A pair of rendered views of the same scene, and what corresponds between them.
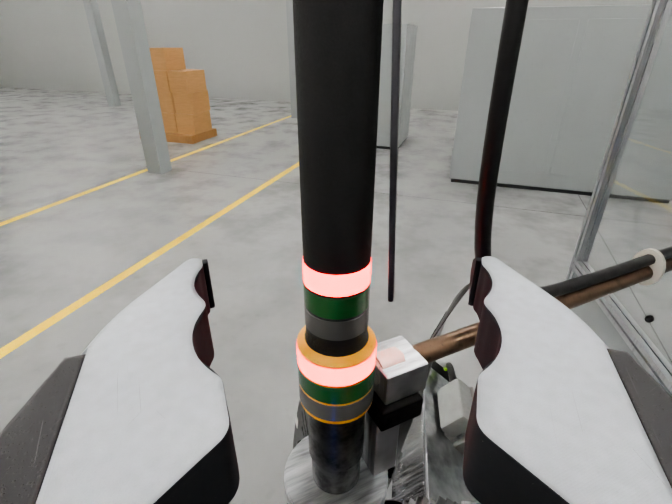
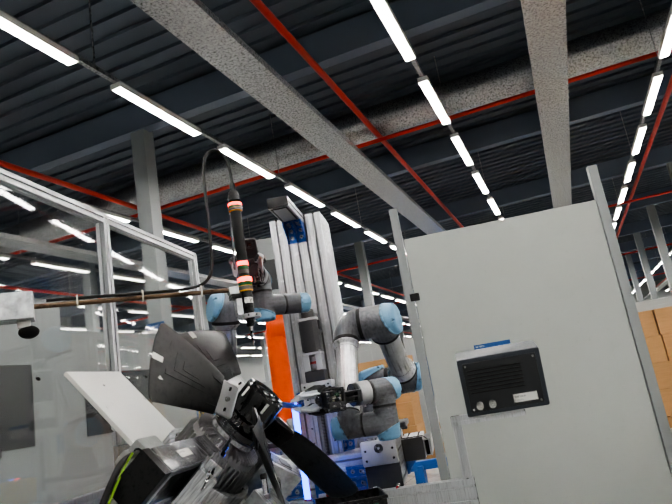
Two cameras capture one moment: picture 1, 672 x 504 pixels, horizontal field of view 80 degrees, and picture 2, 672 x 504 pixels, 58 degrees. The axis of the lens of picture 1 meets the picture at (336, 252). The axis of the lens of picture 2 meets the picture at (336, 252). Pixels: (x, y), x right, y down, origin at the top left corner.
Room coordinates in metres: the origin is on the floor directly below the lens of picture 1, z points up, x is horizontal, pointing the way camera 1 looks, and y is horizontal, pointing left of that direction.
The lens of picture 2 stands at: (1.96, 0.31, 1.19)
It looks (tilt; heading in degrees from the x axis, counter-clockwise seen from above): 13 degrees up; 181
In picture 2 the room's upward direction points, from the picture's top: 10 degrees counter-clockwise
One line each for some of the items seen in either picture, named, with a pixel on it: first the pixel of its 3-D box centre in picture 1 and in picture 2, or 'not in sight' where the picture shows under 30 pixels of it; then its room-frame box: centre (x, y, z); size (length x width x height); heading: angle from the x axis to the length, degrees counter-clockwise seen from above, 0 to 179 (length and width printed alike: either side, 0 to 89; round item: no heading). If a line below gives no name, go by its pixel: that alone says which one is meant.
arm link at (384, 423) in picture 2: not in sight; (382, 422); (-0.04, 0.34, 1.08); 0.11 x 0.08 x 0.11; 79
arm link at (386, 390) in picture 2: not in sight; (382, 390); (-0.04, 0.36, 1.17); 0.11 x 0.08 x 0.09; 118
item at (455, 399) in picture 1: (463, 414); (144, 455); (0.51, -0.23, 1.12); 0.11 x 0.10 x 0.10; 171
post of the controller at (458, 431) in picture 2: not in sight; (461, 446); (-0.10, 0.58, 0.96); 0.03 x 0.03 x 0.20; 81
